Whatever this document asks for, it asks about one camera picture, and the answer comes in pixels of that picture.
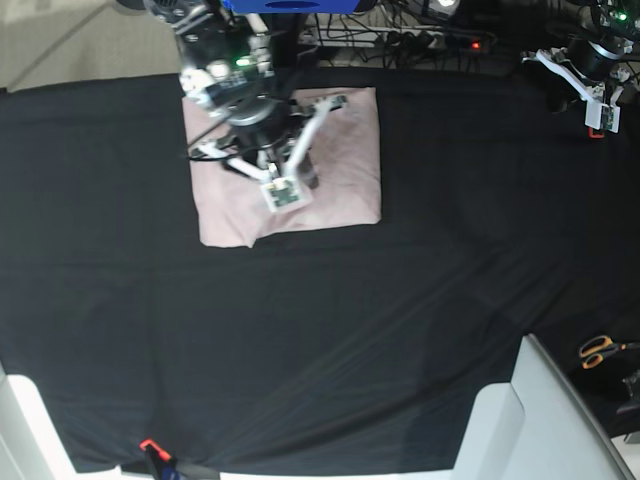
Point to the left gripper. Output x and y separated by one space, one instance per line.
593 61

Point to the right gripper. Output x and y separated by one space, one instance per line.
266 123

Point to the pink T-shirt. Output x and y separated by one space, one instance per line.
345 155

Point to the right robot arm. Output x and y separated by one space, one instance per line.
227 71

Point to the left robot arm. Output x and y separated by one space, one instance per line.
601 33

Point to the red and black clamp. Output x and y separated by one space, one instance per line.
596 134

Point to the white power strip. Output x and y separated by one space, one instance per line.
326 36

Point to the blue box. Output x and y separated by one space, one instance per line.
291 6

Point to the black table cloth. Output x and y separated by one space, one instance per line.
348 351

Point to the orange blue clamp bottom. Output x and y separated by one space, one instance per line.
161 465

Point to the white bin left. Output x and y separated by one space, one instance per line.
30 445

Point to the orange handled scissors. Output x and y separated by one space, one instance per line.
595 351

